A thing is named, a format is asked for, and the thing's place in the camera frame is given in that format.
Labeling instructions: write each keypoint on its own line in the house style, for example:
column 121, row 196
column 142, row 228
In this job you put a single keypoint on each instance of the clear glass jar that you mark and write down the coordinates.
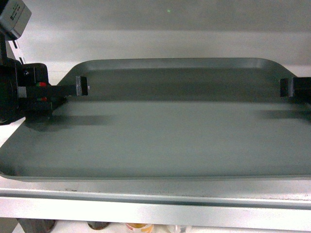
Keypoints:
column 179, row 228

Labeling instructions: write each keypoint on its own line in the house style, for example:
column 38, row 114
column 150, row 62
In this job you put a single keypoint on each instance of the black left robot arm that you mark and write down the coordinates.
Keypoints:
column 7, row 81

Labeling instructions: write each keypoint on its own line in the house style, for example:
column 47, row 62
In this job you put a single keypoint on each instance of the dark brown jar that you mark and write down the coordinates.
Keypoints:
column 36, row 225

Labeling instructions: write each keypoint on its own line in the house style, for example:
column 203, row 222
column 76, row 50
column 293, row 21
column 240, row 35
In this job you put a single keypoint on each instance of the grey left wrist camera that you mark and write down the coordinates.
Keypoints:
column 14, row 17

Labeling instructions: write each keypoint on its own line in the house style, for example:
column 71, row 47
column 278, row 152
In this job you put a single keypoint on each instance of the yellow jar with label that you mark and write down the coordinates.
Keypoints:
column 139, row 227

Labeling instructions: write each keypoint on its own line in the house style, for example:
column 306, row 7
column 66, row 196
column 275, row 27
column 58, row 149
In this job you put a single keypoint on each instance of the brown lidded jar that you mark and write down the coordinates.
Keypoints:
column 96, row 225

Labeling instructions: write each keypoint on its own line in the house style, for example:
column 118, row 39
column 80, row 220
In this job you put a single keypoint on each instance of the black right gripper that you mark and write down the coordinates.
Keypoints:
column 297, row 87

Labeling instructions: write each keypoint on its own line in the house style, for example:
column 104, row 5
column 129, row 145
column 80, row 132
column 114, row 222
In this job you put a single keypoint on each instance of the white slotted shelf upright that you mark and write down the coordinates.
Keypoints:
column 17, row 51

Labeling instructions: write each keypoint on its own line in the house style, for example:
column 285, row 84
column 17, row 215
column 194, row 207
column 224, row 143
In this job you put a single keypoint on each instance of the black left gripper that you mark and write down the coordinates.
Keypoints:
column 35, row 97

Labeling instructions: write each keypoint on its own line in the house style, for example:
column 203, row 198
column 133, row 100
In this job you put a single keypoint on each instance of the silver grey serving tray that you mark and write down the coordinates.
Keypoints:
column 168, row 118

